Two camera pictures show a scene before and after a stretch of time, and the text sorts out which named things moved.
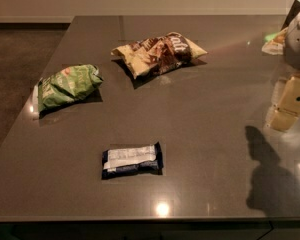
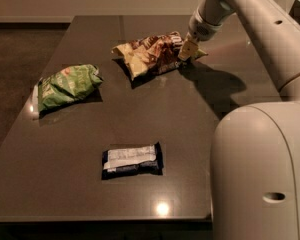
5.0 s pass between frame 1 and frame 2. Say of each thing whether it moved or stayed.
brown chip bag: stayed
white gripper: moved
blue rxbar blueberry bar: stayed
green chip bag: stayed
